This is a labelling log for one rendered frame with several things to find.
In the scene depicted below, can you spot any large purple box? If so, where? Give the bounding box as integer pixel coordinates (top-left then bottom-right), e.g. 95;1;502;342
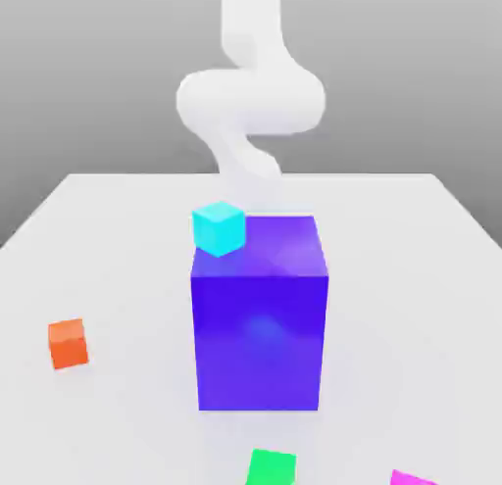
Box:
189;214;329;412

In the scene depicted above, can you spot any small cyan cube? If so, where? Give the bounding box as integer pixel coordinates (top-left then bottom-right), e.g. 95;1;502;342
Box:
190;201;247;258

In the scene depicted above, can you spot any small green cube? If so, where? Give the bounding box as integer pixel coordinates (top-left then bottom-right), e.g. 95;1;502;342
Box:
245;448;298;485

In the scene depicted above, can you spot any small orange cube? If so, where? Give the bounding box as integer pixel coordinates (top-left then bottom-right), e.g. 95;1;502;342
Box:
47;317;90;371

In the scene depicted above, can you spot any small magenta cube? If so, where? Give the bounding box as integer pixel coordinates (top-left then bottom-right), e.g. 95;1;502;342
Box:
388;467;439;485

